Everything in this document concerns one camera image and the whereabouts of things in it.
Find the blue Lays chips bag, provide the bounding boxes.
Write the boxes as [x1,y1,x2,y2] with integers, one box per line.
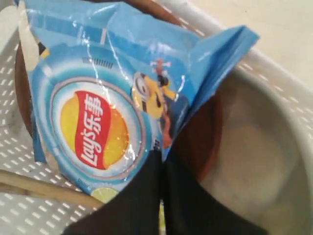
[19,0,260,204]

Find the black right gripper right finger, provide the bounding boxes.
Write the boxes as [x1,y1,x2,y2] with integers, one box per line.
[163,152,268,235]

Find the brown round plate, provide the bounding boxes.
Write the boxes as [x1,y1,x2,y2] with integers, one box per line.
[14,0,224,182]

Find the brown wooden chopstick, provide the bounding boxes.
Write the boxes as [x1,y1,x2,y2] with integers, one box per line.
[0,183,32,196]
[0,169,104,208]

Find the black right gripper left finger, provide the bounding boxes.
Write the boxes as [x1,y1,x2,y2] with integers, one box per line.
[63,150,162,235]

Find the white floral ceramic bowl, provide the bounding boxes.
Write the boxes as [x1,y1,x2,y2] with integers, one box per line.
[201,72,313,235]

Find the white plastic perforated basket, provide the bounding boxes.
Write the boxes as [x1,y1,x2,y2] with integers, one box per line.
[0,0,313,235]

